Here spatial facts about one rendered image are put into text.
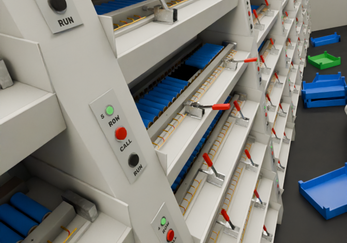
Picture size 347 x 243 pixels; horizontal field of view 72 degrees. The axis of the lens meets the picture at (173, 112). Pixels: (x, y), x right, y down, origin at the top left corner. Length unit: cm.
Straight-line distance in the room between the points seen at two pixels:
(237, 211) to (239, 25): 60
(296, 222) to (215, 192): 87
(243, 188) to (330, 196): 74
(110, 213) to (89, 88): 17
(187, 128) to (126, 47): 22
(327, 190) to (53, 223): 142
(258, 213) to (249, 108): 42
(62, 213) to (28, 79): 18
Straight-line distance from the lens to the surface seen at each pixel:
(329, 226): 144
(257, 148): 104
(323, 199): 154
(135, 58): 35
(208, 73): 65
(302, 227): 142
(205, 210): 59
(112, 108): 30
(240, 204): 85
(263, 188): 116
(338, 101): 230
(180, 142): 46
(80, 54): 28
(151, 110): 50
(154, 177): 37
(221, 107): 49
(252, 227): 104
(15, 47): 27
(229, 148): 73
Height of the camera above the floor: 115
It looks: 25 degrees down
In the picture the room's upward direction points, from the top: 20 degrees counter-clockwise
